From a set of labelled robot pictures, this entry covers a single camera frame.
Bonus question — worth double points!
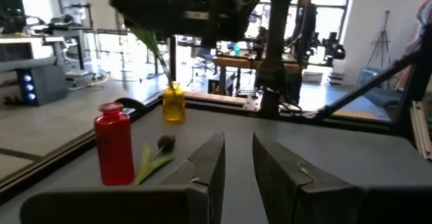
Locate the red glass vase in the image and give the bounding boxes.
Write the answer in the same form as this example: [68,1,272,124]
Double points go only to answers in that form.
[93,102,135,186]

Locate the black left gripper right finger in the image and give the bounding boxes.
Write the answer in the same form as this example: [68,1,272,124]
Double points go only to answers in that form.
[252,132,432,224]

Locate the wooden desk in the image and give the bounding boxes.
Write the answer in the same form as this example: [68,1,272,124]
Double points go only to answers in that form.
[212,53,301,95]

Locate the dark maroon artificial tulip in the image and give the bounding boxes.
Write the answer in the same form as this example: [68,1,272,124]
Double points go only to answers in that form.
[134,134,177,186]

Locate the black camera tripod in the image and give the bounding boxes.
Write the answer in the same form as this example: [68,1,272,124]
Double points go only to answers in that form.
[366,10,392,69]

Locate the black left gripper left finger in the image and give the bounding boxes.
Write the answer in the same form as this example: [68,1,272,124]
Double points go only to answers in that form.
[20,132,226,224]

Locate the black rounded object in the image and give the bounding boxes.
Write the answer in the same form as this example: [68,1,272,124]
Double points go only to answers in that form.
[114,97,149,120]

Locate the yellow glass vase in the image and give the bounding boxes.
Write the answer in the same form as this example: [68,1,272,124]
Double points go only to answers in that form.
[162,81,186,125]

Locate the black rig frame post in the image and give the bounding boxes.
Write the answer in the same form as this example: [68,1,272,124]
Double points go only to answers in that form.
[393,24,432,140]

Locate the grey computer case blue lights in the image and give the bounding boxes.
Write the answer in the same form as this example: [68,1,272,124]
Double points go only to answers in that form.
[16,63,68,106]

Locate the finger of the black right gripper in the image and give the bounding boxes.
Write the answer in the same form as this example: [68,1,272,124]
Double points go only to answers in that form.
[109,0,185,38]

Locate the black diagonal frame brace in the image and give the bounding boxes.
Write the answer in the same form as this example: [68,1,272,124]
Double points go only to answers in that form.
[312,50,423,123]

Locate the bright red artificial tulip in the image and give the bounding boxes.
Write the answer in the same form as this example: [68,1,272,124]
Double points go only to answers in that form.
[130,26,176,90]

